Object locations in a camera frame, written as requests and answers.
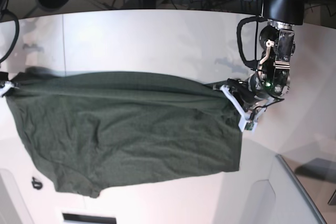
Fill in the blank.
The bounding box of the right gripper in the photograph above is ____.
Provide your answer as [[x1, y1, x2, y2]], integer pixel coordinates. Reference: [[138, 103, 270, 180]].
[[0, 72, 19, 98]]

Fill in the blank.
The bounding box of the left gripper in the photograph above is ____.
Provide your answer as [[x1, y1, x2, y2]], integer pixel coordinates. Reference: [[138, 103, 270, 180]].
[[213, 77, 284, 132]]

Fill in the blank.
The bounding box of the dark green t-shirt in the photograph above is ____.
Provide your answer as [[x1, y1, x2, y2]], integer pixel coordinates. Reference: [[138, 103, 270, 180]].
[[5, 72, 242, 198]]

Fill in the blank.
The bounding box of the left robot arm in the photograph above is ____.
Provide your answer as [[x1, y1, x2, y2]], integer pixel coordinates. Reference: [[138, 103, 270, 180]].
[[219, 0, 305, 132]]

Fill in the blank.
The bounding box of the small black clip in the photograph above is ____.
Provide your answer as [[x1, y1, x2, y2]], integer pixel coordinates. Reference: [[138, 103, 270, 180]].
[[31, 177, 43, 190]]

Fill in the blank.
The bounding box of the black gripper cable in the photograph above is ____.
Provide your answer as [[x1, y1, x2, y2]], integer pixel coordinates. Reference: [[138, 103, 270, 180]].
[[236, 16, 266, 71]]

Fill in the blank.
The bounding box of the white table cable slot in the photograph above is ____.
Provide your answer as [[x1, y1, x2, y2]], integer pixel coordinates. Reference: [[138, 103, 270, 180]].
[[62, 213, 117, 224]]

